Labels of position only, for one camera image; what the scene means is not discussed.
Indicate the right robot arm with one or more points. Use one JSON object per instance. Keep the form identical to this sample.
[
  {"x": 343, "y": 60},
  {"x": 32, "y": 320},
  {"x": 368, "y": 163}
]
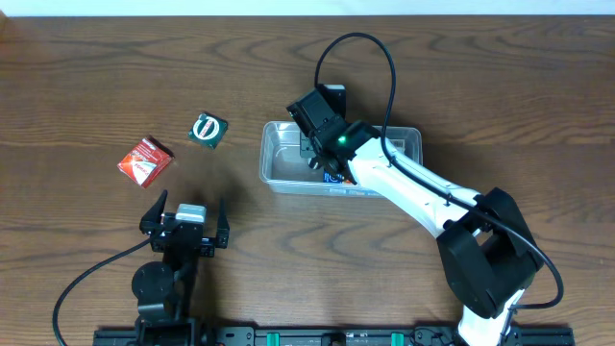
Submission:
[{"x": 487, "y": 251}]

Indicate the white toothpaste box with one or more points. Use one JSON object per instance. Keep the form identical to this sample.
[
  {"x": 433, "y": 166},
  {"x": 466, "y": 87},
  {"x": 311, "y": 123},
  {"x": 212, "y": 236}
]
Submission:
[{"x": 401, "y": 143}]

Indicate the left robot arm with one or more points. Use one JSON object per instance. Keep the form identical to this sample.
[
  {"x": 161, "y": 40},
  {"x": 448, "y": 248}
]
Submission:
[{"x": 163, "y": 288}]

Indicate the red packet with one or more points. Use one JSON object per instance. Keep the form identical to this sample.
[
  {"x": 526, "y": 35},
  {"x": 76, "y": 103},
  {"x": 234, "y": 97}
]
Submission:
[{"x": 145, "y": 161}]

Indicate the blue KoolFever box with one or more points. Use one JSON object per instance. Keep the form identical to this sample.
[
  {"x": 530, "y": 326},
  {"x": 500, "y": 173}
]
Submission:
[{"x": 336, "y": 179}]

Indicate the clear plastic container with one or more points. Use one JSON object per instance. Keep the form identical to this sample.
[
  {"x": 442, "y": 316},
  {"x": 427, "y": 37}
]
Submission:
[{"x": 282, "y": 168}]

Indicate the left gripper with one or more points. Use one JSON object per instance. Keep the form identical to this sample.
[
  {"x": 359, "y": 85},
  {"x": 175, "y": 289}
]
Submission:
[{"x": 184, "y": 238}]

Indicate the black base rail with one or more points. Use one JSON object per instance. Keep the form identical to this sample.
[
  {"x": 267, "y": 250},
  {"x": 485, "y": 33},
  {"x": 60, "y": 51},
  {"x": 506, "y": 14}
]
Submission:
[{"x": 420, "y": 336}]

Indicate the green square packet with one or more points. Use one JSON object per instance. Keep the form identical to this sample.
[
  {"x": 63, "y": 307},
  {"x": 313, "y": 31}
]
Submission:
[{"x": 208, "y": 130}]

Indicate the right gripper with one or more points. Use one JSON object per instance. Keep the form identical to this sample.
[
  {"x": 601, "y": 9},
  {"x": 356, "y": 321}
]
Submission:
[{"x": 310, "y": 145}]

